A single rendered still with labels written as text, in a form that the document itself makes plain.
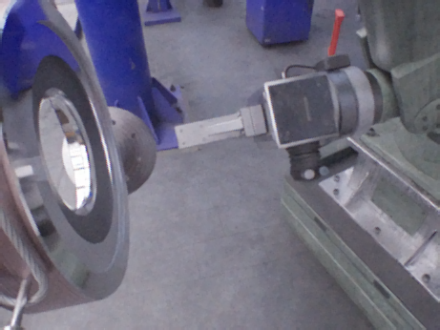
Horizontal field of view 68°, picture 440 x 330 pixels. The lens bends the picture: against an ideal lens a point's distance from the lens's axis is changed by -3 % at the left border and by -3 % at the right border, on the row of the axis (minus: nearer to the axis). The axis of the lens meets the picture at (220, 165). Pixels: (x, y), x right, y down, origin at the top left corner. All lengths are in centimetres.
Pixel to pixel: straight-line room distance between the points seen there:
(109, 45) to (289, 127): 143
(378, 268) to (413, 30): 85
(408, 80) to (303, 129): 22
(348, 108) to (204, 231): 111
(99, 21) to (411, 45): 153
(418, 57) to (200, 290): 120
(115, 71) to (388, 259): 162
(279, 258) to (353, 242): 41
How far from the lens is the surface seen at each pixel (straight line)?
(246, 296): 151
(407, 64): 74
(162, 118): 229
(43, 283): 32
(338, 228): 135
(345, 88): 75
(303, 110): 67
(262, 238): 166
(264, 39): 328
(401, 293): 128
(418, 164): 121
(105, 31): 192
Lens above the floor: 138
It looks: 44 degrees down
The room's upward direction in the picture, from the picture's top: 2 degrees counter-clockwise
